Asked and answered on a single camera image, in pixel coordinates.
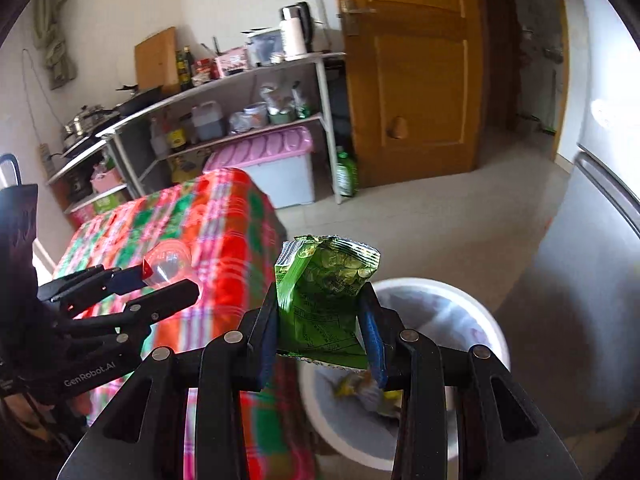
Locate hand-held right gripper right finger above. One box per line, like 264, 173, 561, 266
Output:
357, 282, 583, 480

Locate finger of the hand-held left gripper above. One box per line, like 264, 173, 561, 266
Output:
60, 279, 200, 347
37, 264, 153, 304

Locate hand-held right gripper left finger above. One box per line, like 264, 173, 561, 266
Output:
57, 282, 281, 480

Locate clear plastic cup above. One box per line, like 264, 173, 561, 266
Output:
142, 240, 193, 290

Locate green snack packet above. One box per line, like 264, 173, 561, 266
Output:
275, 235, 382, 358

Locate translucent bin liner bag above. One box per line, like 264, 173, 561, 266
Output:
305, 290, 496, 461

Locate white trash bin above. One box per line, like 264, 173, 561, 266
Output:
297, 279, 511, 472

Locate person's left forearm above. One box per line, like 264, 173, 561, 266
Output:
0, 392, 87, 480

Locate green printed cardboard box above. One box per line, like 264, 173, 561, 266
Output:
67, 190, 128, 228

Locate plaid tablecloth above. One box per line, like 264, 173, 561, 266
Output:
52, 167, 316, 480

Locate pink plastic basket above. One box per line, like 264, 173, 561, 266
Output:
90, 167, 123, 193

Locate small grey shelf unit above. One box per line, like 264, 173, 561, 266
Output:
46, 137, 131, 216

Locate black induction cooker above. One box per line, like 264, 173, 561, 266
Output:
62, 132, 108, 158

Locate yellow label bottle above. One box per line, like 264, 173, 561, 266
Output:
166, 115, 187, 151

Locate pink lid storage box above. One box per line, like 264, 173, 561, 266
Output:
202, 126, 317, 210

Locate green plastic bottle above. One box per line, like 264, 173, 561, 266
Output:
334, 146, 360, 198

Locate steel steamer pot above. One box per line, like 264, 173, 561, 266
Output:
62, 104, 108, 138

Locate white plastic jug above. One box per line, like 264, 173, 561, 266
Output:
192, 101, 226, 142

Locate black frying pan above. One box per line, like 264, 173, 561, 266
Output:
116, 84, 163, 116

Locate wooden cutting board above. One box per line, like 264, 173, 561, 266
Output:
134, 26, 180, 93

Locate silver refrigerator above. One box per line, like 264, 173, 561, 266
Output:
510, 0, 640, 431

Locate hanging cloth bag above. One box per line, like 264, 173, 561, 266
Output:
32, 0, 78, 91

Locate grey metal shelf unit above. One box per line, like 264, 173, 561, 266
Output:
95, 51, 346, 206

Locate pink utensil box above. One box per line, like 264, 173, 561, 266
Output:
214, 47, 250, 78

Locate wooden door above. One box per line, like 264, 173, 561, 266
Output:
330, 0, 483, 190

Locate clear storage container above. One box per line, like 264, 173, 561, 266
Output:
245, 27, 285, 67

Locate white electric kettle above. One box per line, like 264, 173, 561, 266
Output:
279, 2, 315, 61

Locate metal door handle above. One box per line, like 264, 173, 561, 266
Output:
337, 0, 377, 36

